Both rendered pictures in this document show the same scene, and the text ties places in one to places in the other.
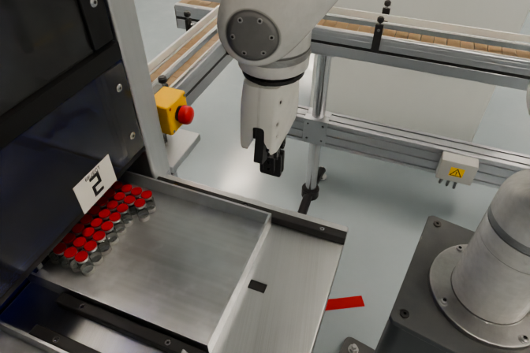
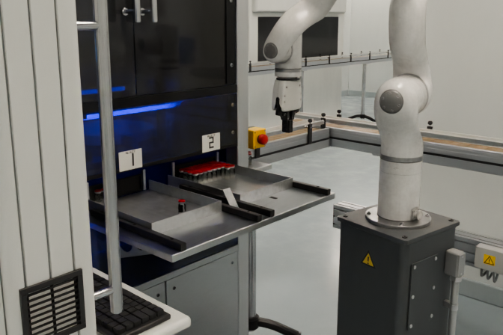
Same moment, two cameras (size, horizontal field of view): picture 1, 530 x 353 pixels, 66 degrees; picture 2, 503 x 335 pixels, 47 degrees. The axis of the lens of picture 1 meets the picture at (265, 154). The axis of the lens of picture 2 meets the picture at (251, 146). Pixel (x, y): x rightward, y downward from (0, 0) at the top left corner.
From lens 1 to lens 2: 1.44 m
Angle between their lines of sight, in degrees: 34
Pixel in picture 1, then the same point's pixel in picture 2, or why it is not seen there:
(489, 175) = not seen: outside the picture
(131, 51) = (242, 92)
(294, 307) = (287, 203)
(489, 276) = (381, 185)
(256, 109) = (277, 89)
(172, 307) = not seen: hidden behind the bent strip
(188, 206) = (251, 179)
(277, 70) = (284, 73)
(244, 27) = (268, 48)
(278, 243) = (292, 191)
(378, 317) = not seen: outside the picture
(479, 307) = (382, 210)
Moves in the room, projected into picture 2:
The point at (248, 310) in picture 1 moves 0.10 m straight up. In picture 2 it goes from (265, 201) to (265, 170)
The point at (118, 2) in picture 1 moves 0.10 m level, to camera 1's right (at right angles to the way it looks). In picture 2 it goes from (241, 69) to (267, 69)
